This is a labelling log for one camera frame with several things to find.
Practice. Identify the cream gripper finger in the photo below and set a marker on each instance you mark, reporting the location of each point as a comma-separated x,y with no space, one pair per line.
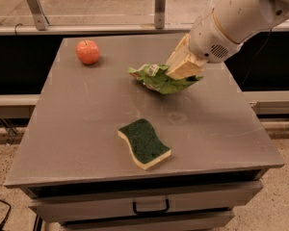
180,53
183,66

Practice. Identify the green rice chip bag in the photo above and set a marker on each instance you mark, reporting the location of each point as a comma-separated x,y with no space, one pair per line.
153,77

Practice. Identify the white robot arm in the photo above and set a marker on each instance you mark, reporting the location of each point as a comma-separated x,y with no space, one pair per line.
220,33

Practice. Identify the green and yellow sponge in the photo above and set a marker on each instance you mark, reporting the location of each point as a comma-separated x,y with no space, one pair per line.
144,145

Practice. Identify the red apple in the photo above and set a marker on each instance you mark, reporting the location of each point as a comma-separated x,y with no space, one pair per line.
87,51

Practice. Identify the grey lower drawer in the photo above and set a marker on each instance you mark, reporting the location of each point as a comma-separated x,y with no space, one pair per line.
185,221

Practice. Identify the grey drawer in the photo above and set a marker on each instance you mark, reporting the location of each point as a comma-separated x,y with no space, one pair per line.
185,221
119,204

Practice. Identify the grey upper drawer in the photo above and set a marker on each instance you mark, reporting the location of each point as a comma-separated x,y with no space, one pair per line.
119,204

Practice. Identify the middle metal railing bracket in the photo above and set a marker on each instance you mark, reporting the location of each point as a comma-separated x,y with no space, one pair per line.
159,13

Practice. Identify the metal railing bracket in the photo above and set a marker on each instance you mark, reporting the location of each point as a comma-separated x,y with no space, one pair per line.
159,13
40,19

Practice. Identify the left metal railing bracket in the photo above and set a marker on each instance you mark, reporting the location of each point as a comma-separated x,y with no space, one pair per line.
40,19

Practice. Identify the black drawer handle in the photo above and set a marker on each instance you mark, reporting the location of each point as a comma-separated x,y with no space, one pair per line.
150,208

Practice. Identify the horizontal metal rail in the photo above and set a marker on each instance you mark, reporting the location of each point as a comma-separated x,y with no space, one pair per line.
20,29

